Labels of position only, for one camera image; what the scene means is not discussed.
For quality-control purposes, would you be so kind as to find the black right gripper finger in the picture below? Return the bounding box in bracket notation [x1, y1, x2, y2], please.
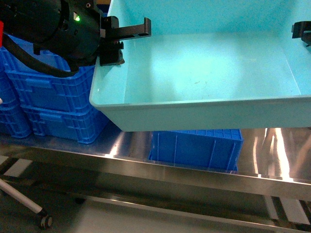
[292, 21, 311, 47]

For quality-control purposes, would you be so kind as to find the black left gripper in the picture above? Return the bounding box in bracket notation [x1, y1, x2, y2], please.
[60, 0, 152, 66]

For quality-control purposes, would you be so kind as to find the turquoise plastic tub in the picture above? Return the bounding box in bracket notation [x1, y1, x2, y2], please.
[89, 0, 311, 132]

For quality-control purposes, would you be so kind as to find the lower stacked blue crate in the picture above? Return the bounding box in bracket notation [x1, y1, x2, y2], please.
[21, 105, 109, 144]

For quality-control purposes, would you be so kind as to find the stacked blue crate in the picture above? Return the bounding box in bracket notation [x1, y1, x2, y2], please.
[21, 105, 109, 144]
[0, 47, 94, 113]

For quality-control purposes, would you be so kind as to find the upper stacked blue crate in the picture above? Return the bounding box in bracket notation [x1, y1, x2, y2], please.
[0, 47, 94, 113]

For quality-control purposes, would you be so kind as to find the far left blue crate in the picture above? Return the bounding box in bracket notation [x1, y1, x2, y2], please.
[0, 58, 32, 138]

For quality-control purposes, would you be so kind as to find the stainless steel table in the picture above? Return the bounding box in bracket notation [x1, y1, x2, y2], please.
[0, 124, 311, 201]

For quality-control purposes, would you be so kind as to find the blue ribbed crate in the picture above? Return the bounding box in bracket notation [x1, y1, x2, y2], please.
[148, 129, 243, 170]

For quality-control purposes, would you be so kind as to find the white table leg with caster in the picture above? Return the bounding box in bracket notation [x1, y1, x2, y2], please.
[0, 179, 52, 230]

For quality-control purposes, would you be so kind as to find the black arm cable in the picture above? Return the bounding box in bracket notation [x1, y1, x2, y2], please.
[1, 33, 80, 78]

